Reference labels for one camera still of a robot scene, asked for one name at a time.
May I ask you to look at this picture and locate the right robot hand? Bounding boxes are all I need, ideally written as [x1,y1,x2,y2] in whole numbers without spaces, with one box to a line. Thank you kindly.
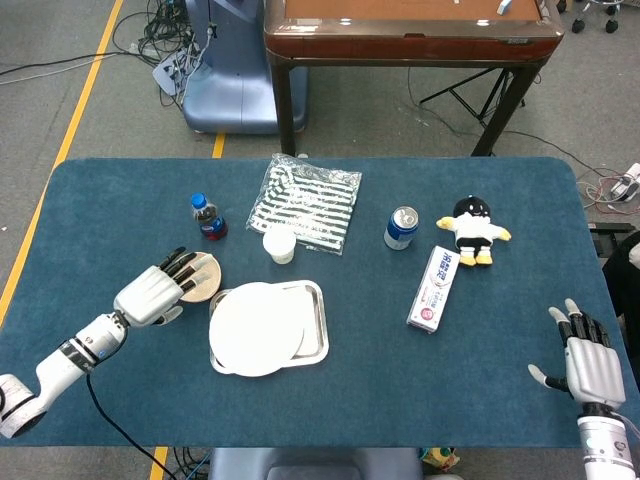
[527,298,627,409]

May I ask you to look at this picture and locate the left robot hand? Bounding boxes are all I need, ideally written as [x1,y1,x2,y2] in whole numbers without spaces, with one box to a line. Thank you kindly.
[113,246,216,329]

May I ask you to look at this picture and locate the beige white bowl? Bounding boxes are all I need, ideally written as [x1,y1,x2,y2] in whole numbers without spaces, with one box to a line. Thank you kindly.
[178,251,223,304]

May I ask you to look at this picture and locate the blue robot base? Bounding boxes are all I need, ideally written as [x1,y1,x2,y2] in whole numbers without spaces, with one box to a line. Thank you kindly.
[181,0,309,135]

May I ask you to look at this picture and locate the silver metal tray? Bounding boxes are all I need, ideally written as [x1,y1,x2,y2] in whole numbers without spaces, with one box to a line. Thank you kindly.
[208,279,330,376]

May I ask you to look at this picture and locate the Pepsi cola bottle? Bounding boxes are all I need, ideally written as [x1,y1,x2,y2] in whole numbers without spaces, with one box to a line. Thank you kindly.
[190,192,229,242]

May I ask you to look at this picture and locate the white round plate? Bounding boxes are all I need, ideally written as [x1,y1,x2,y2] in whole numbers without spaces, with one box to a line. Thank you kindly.
[208,281,306,378]

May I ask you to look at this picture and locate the white paper cup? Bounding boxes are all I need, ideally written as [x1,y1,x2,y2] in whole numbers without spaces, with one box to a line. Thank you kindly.
[262,227,297,265]

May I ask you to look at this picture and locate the pink white toothpaste box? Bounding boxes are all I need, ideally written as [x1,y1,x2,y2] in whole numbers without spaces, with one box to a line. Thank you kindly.
[406,244,462,335]

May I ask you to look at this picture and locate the penguin plush toy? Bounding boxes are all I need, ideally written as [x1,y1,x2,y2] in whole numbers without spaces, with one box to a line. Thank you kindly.
[435,195,513,267]

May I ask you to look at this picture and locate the white power strip with plugs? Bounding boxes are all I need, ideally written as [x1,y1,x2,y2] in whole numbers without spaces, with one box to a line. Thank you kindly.
[609,162,640,202]

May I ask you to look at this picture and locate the striped cloth in plastic bag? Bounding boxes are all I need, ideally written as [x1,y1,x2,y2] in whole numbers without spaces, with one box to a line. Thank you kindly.
[245,152,363,257]

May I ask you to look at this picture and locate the blue felt table cover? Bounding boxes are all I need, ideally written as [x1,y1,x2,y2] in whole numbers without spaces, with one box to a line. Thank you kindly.
[0,157,624,449]

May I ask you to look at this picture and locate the blue white drink can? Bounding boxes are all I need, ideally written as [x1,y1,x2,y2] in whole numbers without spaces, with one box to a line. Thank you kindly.
[383,205,420,251]

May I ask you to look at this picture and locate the grey blue robot torso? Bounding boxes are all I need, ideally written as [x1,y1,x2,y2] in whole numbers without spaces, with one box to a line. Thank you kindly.
[208,447,424,480]

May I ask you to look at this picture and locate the chrome wheeled stool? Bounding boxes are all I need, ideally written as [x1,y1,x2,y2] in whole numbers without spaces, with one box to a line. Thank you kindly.
[557,0,626,35]

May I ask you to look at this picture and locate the brown mahjong table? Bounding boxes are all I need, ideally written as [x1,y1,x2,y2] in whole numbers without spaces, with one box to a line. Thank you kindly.
[263,0,566,157]

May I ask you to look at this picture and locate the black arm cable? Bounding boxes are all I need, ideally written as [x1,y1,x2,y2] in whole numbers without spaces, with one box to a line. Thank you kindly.
[85,373,179,480]

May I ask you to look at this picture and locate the tangled floor cables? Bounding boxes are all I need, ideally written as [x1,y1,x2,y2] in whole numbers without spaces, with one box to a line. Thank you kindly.
[112,0,201,109]

